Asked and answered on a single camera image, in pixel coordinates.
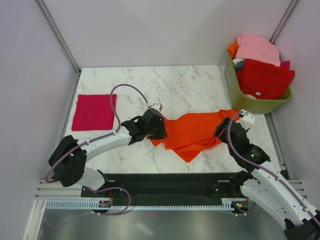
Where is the orange t shirt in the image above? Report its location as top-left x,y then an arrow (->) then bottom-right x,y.
150,109 -> 237,163

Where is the magenta t shirt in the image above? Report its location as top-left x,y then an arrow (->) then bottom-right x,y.
71,94 -> 117,132

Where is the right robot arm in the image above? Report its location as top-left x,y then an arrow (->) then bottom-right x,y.
213,117 -> 320,240

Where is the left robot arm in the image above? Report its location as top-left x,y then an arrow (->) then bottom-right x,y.
45,103 -> 168,197

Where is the olive green laundry basket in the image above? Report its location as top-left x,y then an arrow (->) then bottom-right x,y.
224,54 -> 293,115

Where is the red t shirt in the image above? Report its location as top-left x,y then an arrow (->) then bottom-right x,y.
236,59 -> 296,100

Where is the teal garment in basket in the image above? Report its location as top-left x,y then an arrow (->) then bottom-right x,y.
234,61 -> 245,72

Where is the white garment in basket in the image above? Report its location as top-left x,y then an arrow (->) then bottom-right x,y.
232,58 -> 245,66

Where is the orange garment in basket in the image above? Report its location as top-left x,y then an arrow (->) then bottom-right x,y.
227,41 -> 239,59

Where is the magenta garment in basket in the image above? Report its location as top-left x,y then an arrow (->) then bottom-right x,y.
280,60 -> 291,70

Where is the pink t shirt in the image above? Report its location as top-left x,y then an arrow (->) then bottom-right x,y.
235,35 -> 281,67

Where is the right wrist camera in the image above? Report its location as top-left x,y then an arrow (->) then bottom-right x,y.
237,109 -> 255,130

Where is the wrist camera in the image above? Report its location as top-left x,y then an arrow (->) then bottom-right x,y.
148,103 -> 163,112
237,109 -> 255,130

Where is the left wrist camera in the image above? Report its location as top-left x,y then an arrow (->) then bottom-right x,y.
148,103 -> 163,112

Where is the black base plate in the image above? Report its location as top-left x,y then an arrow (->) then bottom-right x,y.
81,172 -> 245,207

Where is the right aluminium rail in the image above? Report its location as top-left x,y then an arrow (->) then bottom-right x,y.
264,113 -> 291,180

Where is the white slotted cable duct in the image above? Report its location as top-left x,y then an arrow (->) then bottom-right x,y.
45,198 -> 249,211

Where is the right aluminium frame post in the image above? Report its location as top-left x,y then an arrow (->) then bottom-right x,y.
269,0 -> 300,44

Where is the aluminium frame post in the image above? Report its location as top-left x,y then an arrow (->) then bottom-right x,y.
34,0 -> 81,76
269,0 -> 300,44

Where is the left aluminium frame post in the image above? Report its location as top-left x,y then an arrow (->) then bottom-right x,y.
34,0 -> 81,76

